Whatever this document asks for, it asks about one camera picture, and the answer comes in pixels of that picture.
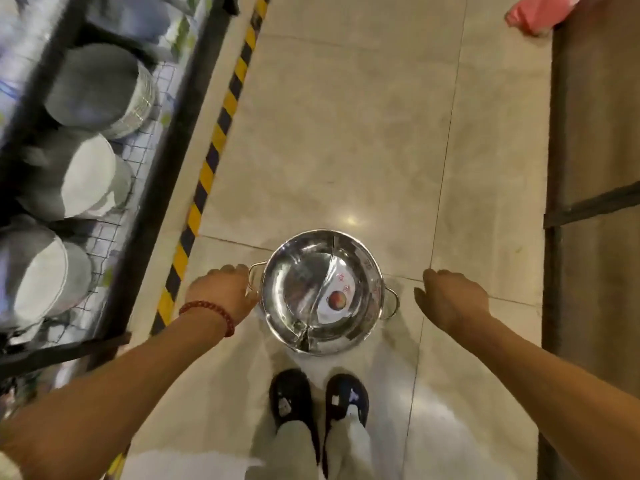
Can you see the round white sticker label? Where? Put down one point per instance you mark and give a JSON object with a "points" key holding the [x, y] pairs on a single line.
{"points": [[336, 298]]}

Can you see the stack of steel basins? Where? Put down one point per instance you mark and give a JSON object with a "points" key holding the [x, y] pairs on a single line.
{"points": [[75, 177], [37, 277], [97, 87]]}

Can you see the pink plastic bag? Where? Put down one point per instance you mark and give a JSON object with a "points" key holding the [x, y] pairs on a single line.
{"points": [[537, 12]]}

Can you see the person's right hand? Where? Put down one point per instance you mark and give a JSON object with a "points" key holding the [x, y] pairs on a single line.
{"points": [[452, 302]]}

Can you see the person's left forearm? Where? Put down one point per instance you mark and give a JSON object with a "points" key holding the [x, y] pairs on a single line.
{"points": [[115, 384]]}

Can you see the person's left black slipper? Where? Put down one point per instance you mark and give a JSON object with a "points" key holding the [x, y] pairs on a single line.
{"points": [[291, 399]]}

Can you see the divided stainless steel pot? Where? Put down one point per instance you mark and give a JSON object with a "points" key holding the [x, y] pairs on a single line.
{"points": [[292, 294]]}

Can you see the brown cabinet with black bar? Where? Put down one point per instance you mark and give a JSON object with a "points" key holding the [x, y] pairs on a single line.
{"points": [[595, 169]]}

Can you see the person's left hand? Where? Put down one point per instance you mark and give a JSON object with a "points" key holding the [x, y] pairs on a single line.
{"points": [[220, 292]]}

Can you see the person's right white trouser leg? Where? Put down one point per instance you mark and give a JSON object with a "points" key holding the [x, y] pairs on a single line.
{"points": [[350, 444]]}

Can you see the person's right forearm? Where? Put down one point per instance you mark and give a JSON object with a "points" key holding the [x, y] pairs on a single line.
{"points": [[550, 389]]}

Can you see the person's right black slipper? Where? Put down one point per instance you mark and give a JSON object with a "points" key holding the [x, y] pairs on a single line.
{"points": [[346, 394]]}

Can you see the person's left thumb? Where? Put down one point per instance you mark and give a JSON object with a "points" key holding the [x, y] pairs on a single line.
{"points": [[251, 300]]}

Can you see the person's left white trouser leg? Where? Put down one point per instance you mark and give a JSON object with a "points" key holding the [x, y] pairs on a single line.
{"points": [[296, 452]]}

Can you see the person's right thumb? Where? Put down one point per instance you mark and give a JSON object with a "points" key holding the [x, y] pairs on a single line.
{"points": [[421, 300]]}

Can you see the yellow black hazard tape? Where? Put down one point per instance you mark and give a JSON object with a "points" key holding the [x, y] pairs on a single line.
{"points": [[215, 144]]}

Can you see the person's white trouser leg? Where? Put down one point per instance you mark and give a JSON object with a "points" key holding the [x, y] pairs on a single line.
{"points": [[296, 452], [350, 444]]}

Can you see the person's black slipper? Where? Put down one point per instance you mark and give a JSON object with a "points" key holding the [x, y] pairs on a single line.
{"points": [[346, 394], [291, 399]]}

